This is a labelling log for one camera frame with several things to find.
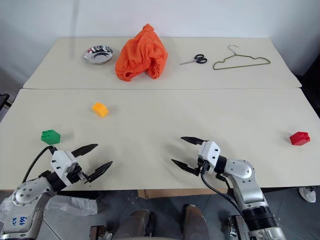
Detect clear crumpled plastic bag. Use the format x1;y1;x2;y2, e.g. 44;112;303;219
45;195;99;217

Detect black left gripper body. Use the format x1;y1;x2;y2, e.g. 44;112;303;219
65;162;89;187

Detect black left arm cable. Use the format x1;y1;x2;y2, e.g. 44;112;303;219
21;145;56;185

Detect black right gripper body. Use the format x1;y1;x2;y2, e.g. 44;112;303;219
195;154;210;176

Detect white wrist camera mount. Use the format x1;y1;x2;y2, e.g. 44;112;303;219
51;149;82;187
197;140;222;175

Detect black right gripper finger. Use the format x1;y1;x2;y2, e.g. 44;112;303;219
180;136;206;146
170;158;201;176

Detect orange toy brick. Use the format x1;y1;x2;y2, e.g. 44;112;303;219
91;102;110;119

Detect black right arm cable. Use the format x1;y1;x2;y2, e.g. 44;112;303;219
199;171;248;221

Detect black furniture piece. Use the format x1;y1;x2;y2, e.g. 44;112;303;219
0;91;12;119

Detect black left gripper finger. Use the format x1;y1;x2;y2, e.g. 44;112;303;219
85;160;114;184
70;143;99;159

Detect dark rounded shape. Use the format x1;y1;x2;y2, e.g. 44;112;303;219
115;209;156;240
179;203;211;240

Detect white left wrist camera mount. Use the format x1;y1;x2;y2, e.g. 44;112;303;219
51;149;82;187

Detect brown cardboard sheet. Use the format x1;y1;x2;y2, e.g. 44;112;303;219
137;188;229;200

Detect white shoe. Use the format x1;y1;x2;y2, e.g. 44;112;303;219
298;185;320;204

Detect olive wire clothes hanger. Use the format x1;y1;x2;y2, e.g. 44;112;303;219
212;44;272;71

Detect red toy brick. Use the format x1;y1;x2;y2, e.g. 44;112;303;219
289;131;312;146

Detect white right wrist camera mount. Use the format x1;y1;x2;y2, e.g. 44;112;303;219
197;140;222;175

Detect black-handled scissors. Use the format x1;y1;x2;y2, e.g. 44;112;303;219
178;53;208;66

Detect green toy brick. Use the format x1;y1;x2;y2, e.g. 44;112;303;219
40;128;62;146

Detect crumpled orange cloth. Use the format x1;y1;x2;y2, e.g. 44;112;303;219
114;23;169;82

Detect shiny steel bowl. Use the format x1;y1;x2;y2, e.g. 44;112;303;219
83;44;114;65

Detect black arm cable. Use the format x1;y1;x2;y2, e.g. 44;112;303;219
199;171;248;221
21;145;56;185

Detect metal caster base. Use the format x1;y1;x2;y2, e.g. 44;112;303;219
89;224;114;240
225;214;249;239

